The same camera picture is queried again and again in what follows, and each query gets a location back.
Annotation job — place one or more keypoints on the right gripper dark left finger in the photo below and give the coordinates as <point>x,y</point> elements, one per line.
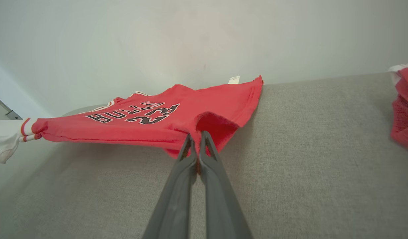
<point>177,205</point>

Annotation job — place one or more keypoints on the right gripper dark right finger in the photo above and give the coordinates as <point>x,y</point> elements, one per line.
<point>220,205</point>

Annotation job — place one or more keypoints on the red jersey with white trim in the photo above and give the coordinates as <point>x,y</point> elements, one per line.
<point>141,122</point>

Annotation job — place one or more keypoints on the red shorts with white waistband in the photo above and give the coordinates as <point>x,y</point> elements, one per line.
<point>404,116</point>

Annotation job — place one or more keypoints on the wall baseboard strip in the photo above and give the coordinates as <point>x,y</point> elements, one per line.
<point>10,111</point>

